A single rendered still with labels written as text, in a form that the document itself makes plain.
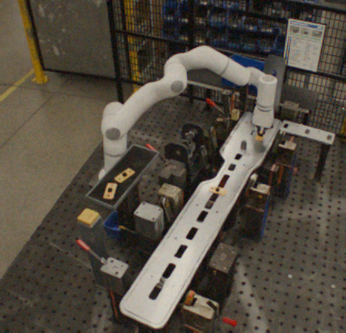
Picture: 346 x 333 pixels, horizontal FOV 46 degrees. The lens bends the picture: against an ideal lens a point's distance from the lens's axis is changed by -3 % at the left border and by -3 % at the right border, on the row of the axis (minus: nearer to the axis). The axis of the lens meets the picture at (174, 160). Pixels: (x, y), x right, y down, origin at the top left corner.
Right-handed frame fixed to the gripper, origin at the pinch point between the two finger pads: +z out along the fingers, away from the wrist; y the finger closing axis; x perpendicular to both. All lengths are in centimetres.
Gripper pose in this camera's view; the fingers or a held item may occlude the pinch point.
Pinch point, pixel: (261, 131)
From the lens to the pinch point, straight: 221.0
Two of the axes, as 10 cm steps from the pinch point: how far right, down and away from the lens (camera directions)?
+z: 0.2, 7.5, 6.6
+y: 8.9, 2.8, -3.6
